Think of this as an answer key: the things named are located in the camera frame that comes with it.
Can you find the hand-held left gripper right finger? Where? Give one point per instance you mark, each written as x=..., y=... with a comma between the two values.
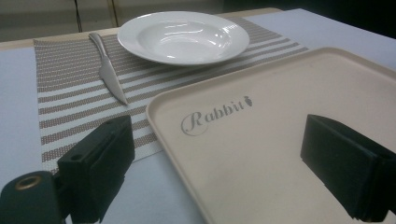
x=345, y=171

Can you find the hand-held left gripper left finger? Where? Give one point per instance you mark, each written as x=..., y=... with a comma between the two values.
x=96, y=168

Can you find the striped woven placemat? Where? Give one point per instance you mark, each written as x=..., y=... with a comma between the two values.
x=81, y=102

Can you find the beige plastic tray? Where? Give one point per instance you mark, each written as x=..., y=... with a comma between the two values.
x=280, y=140

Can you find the silver table knife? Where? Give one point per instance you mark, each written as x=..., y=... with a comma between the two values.
x=108, y=71

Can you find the white deep plate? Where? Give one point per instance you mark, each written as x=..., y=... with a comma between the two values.
x=183, y=38

